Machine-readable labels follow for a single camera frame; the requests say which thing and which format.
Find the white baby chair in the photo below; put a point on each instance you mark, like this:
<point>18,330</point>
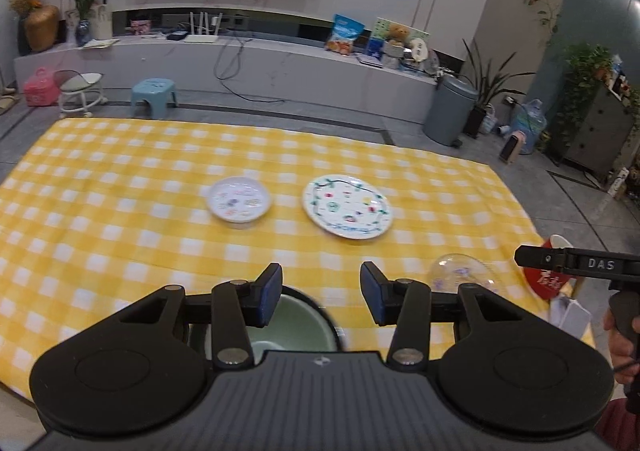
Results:
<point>82,81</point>

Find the white marble television console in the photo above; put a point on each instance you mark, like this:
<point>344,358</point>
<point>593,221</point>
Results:
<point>300,66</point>

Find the small white sticker plate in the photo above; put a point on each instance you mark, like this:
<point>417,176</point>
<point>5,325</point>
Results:
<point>240,201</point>

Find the grey drawer cabinet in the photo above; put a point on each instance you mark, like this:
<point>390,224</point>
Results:
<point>602,131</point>

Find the white paper bag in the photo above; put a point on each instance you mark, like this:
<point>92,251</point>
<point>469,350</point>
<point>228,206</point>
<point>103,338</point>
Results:
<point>102,21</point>

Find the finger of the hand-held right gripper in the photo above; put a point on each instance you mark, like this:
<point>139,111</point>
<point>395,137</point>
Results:
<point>542,258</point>

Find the red mug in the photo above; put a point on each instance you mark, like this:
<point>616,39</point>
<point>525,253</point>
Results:
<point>542,283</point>

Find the small pink heater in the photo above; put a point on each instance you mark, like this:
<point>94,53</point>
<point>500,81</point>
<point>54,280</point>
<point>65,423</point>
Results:
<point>512,148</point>

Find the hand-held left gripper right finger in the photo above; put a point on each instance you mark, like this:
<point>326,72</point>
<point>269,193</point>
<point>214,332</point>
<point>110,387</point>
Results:
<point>374,293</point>

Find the small black box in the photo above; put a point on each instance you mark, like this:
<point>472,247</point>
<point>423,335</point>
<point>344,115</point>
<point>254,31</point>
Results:
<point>176,36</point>

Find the stack of papers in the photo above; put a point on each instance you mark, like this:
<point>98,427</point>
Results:
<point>100,44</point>

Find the white round sign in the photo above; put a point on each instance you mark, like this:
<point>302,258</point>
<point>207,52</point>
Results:
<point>420,50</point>

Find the white woven basket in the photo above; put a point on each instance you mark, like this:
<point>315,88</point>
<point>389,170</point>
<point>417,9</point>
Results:
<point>487,122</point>

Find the large white painted plate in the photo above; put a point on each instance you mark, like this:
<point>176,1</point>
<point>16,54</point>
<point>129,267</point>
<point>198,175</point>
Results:
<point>347,206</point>

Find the long-leaf plant in black pot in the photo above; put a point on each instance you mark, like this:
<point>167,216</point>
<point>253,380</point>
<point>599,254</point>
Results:
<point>475,123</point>

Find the green ivy plant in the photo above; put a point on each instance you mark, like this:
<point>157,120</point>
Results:
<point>580,76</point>

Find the green printed card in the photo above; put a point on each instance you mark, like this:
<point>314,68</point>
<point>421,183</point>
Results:
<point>382,26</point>

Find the gold vase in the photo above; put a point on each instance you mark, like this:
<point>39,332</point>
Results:
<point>42,28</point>

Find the green plant in blue vase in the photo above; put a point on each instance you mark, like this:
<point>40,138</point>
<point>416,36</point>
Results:
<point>82,28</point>

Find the pink photo frame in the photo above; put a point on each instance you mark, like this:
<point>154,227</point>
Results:
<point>141,27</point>

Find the person's right hand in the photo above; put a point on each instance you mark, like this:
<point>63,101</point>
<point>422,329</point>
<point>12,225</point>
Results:
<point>617,356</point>

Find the yellow checkered tablecloth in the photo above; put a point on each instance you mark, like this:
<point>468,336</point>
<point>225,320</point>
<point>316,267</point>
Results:
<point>125,211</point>

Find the small blue box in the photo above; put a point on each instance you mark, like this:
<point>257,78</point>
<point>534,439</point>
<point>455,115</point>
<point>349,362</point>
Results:
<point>374,47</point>

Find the pink plastic basket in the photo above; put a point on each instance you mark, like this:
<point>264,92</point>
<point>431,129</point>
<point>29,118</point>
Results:
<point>40,90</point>

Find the green ceramic bowl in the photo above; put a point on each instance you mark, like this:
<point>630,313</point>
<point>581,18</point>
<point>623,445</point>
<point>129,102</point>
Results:
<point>295,326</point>

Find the teddy bear bouquet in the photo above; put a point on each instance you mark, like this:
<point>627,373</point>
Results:
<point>397,43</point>

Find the orange steel bowl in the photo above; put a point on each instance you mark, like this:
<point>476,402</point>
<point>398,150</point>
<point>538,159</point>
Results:
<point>339,331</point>

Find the blue water jug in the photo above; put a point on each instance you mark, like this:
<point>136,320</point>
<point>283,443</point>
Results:
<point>529,123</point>

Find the blue snack bag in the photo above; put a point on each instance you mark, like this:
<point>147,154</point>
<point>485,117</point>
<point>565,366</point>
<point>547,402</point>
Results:
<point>344,33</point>

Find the clear glass plate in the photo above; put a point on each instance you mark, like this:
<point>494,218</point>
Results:
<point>457,273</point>

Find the blue plastic stool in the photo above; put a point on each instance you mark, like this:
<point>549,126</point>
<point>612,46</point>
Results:
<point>154,91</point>

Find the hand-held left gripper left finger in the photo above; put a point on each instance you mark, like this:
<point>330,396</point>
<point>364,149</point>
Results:
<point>270,293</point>

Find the white router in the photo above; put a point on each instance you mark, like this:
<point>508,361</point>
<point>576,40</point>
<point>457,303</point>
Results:
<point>201,37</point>

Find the grey trash bin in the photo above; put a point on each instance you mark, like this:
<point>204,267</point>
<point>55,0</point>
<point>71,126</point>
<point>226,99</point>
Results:
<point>450,111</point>

